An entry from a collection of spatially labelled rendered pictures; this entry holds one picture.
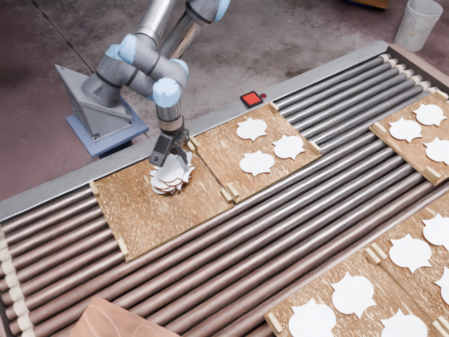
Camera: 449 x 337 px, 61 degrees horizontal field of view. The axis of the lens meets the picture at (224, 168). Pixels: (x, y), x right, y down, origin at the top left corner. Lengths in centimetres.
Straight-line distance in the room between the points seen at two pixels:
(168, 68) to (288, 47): 260
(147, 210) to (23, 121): 204
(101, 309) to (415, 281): 94
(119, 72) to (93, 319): 90
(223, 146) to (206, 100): 159
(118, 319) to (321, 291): 60
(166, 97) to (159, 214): 45
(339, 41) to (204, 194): 278
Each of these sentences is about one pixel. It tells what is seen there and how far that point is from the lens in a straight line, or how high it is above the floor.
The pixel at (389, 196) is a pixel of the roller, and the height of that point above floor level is 92.
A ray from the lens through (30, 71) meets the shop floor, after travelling 370.
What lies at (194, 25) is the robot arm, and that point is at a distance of 147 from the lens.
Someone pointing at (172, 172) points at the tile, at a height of 102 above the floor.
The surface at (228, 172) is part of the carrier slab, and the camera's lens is 143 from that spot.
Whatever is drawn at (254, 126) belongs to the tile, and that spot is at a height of 95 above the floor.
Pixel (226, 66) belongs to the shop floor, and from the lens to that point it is 341.
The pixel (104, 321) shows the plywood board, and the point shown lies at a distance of 112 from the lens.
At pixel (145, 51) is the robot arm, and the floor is 141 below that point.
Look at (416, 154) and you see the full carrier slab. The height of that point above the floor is 94.
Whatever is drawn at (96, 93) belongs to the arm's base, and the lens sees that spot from 159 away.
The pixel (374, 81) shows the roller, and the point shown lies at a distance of 198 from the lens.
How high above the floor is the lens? 208
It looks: 53 degrees down
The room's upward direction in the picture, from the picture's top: 2 degrees clockwise
